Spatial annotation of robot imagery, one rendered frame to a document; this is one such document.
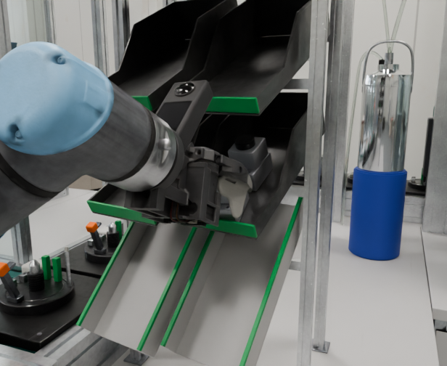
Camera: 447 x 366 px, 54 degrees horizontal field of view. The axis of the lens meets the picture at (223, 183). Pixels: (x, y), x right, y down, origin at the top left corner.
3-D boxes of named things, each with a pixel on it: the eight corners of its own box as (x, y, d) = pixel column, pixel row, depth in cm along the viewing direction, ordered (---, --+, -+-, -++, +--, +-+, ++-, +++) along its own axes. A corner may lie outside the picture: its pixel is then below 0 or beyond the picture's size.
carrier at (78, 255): (128, 288, 96) (125, 234, 93) (41, 271, 104) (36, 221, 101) (178, 250, 118) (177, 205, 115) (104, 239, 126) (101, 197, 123)
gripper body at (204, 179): (165, 224, 53) (104, 205, 42) (173, 156, 55) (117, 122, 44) (223, 227, 50) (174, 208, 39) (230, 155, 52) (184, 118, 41)
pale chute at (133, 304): (154, 359, 65) (139, 350, 62) (92, 332, 72) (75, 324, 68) (224, 200, 77) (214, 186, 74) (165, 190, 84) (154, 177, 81)
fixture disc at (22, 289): (38, 322, 78) (38, 311, 78) (-19, 307, 83) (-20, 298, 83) (89, 288, 91) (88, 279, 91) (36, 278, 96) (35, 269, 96)
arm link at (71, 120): (-45, 83, 30) (46, 7, 29) (64, 136, 40) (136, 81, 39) (-19, 173, 27) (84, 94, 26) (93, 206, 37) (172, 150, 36)
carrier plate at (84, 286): (40, 354, 72) (39, 342, 72) (-61, 324, 81) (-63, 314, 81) (123, 291, 94) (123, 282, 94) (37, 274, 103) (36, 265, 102)
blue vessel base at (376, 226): (399, 263, 131) (408, 175, 125) (345, 256, 136) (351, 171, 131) (399, 246, 145) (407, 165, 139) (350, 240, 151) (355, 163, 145)
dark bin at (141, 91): (152, 113, 59) (133, 60, 55) (85, 110, 66) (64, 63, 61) (244, 37, 77) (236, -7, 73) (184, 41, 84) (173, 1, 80)
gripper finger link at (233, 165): (226, 186, 56) (180, 169, 50) (227, 173, 57) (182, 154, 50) (256, 184, 54) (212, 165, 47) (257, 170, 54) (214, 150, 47)
